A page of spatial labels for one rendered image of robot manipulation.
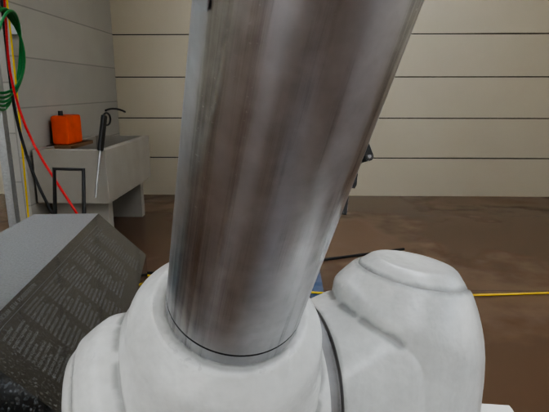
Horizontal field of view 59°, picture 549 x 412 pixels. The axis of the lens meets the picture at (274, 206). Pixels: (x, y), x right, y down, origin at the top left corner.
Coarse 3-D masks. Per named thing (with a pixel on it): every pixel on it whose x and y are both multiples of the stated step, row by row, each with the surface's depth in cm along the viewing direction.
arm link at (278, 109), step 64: (192, 0) 21; (256, 0) 18; (320, 0) 17; (384, 0) 18; (192, 64) 22; (256, 64) 19; (320, 64) 19; (384, 64) 20; (192, 128) 23; (256, 128) 21; (320, 128) 21; (192, 192) 25; (256, 192) 23; (320, 192) 24; (192, 256) 28; (256, 256) 26; (320, 256) 29; (128, 320) 36; (192, 320) 31; (256, 320) 29; (320, 320) 44; (64, 384) 38; (128, 384) 35; (192, 384) 32; (256, 384) 32; (320, 384) 40
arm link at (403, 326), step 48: (336, 288) 48; (384, 288) 44; (432, 288) 44; (336, 336) 43; (384, 336) 42; (432, 336) 42; (480, 336) 45; (384, 384) 41; (432, 384) 42; (480, 384) 45
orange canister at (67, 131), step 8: (56, 120) 429; (64, 120) 429; (72, 120) 438; (80, 120) 456; (56, 128) 431; (64, 128) 431; (72, 128) 439; (80, 128) 456; (56, 136) 432; (64, 136) 432; (72, 136) 439; (80, 136) 456; (56, 144) 435; (64, 144) 435; (72, 144) 442; (80, 144) 449; (88, 144) 468
